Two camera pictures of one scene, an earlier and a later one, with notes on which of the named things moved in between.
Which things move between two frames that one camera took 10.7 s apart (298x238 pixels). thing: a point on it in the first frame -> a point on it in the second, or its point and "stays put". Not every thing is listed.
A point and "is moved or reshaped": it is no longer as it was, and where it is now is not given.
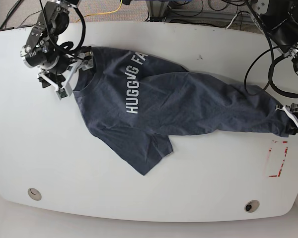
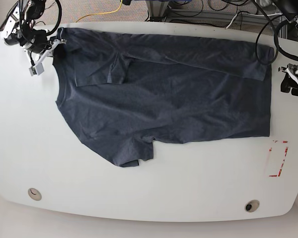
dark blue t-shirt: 134,100 is moved or reshaped
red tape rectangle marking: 281,165 stays put
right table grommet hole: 252,206 stays put
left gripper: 62,81 -> 37,46
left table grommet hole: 34,194 stays put
